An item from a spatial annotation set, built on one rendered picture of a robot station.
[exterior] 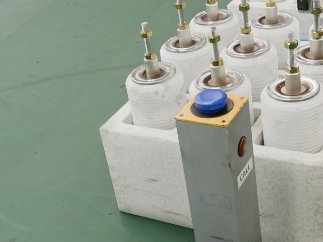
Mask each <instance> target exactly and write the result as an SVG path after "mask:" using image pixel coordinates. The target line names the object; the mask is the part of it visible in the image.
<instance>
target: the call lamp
mask: <svg viewBox="0 0 323 242"><path fill-rule="evenodd" d="M246 149H247V141H246V139H245V138H243V139H242V140H241V143H240V148H239V152H240V155H244V153H245V151H246Z"/></svg>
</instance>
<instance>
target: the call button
mask: <svg viewBox="0 0 323 242"><path fill-rule="evenodd" d="M194 100H195V105H196V107H197V108H199V110H200V111H202V112H205V113H215V112H219V111H221V110H222V109H223V108H224V107H225V105H226V104H227V102H228V99H227V93H226V92H224V91H222V90H219V89H208V90H204V91H202V92H200V93H198V94H197V95H196V96H195V98H194Z"/></svg>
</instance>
